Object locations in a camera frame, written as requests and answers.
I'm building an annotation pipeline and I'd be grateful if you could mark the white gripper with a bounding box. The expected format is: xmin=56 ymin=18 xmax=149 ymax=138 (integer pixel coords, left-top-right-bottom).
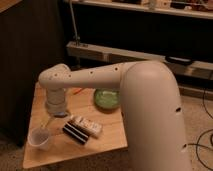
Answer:
xmin=41 ymin=88 xmax=67 ymax=130

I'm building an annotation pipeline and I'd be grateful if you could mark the white ceramic cup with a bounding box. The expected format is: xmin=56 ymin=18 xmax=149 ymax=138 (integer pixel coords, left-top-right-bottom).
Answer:
xmin=28 ymin=127 xmax=51 ymax=150

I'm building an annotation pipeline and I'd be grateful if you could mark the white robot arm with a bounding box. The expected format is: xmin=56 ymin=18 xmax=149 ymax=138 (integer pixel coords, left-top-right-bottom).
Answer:
xmin=38 ymin=61 xmax=192 ymax=171

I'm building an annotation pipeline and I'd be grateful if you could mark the green ceramic bowl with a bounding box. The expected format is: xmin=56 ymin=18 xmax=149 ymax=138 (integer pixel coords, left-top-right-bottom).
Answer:
xmin=93 ymin=89 xmax=120 ymax=110

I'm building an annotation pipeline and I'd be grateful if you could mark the blue sponge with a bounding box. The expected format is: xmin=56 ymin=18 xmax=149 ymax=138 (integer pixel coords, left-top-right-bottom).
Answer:
xmin=53 ymin=112 xmax=68 ymax=118

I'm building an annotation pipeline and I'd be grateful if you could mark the black striped box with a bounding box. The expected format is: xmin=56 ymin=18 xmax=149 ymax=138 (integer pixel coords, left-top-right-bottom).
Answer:
xmin=62 ymin=123 xmax=89 ymax=145

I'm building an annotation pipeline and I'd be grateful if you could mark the wooden table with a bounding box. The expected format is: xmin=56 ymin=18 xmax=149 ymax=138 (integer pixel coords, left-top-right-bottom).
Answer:
xmin=23 ymin=88 xmax=127 ymax=169

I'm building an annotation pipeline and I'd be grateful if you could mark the orange carrot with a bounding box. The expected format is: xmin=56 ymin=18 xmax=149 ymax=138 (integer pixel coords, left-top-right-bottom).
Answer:
xmin=73 ymin=88 xmax=82 ymax=95

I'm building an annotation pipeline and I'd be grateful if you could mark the white rectangular box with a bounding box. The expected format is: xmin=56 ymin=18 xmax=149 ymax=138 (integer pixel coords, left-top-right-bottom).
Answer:
xmin=69 ymin=115 xmax=103 ymax=138

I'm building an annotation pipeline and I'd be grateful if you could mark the metal pole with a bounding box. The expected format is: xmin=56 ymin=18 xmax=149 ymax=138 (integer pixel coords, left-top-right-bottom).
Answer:
xmin=69 ymin=0 xmax=80 ymax=46

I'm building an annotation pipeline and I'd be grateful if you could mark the upper wooden shelf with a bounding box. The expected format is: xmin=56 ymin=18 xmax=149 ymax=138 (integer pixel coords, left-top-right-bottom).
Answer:
xmin=63 ymin=0 xmax=213 ymax=20

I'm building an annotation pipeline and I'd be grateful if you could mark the metal shelf rail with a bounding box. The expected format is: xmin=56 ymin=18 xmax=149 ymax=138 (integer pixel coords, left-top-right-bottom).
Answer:
xmin=66 ymin=41 xmax=213 ymax=79

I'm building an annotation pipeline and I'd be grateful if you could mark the black handle on rail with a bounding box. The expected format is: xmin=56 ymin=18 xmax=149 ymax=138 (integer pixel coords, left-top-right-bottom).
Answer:
xmin=165 ymin=56 xmax=194 ymax=66

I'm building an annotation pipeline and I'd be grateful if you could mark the black cable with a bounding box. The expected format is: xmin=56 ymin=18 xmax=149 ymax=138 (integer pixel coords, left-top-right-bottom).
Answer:
xmin=185 ymin=87 xmax=213 ymax=162

